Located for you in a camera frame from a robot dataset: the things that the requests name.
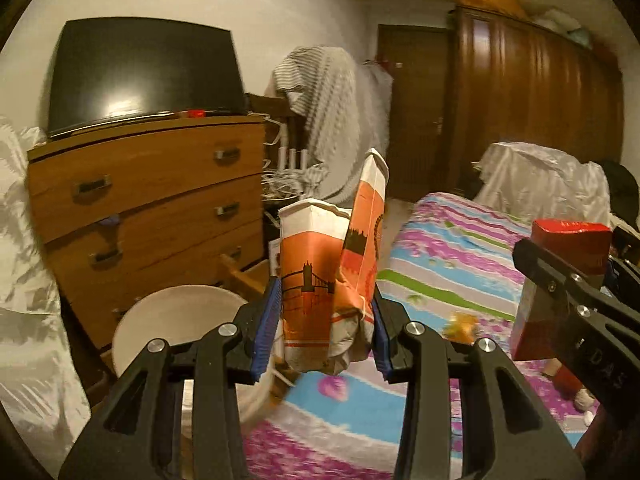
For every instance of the white crumpled tissue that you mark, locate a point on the white crumpled tissue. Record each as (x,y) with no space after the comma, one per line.
(584,399)

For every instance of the white router antennas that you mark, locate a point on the white router antennas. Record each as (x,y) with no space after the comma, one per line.
(290,156)

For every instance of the white shiny cloth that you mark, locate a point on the white shiny cloth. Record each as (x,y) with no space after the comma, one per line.
(30,310)

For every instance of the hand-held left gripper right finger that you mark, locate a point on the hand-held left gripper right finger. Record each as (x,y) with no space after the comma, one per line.
(378,337)

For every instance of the small red device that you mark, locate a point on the small red device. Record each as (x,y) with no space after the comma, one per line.
(196,113)

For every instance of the orange crumpled wrapper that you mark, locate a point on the orange crumpled wrapper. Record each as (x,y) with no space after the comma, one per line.
(461,327)

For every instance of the grey striped cloth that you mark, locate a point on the grey striped cloth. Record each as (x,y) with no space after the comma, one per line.
(325,110)

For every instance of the white round basin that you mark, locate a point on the white round basin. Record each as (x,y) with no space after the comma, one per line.
(170,315)

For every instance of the dark wooden door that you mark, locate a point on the dark wooden door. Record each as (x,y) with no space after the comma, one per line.
(415,110)

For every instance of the black flat monitor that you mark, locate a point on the black flat monitor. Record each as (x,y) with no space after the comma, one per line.
(145,70)

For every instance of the white satin cloth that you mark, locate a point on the white satin cloth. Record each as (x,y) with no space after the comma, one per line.
(540,180)

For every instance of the wooden drawer dresser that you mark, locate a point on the wooden drawer dresser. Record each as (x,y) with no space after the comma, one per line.
(150,200)

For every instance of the orange white paper bag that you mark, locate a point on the orange white paper bag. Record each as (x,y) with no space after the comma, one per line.
(310,280)

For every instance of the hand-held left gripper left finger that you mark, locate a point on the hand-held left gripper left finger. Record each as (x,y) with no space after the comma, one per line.
(265,332)

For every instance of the brown wooden wardrobe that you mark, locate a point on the brown wooden wardrobe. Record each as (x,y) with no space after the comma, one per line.
(530,100)

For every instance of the light blue pillow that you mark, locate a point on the light blue pillow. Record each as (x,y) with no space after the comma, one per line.
(582,37)

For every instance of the floral striped blanket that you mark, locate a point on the floral striped blanket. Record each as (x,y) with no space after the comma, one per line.
(450,250)

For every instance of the wooden stool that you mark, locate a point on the wooden stool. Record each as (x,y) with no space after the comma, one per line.
(245,275)

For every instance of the pale striped cloth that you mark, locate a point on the pale striped cloth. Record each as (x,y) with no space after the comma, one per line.
(377,105)

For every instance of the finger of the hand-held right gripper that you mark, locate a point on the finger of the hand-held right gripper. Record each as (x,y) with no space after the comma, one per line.
(542,265)
(626,252)

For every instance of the white pillow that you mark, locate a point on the white pillow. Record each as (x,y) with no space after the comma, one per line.
(557,21)

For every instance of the dark wooden chair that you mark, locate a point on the dark wooden chair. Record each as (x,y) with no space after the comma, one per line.
(265,106)

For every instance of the red cardboard box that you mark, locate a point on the red cardboard box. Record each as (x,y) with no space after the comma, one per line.
(570,240)

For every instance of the black clothes pile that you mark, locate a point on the black clothes pile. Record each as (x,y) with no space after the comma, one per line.
(622,190)

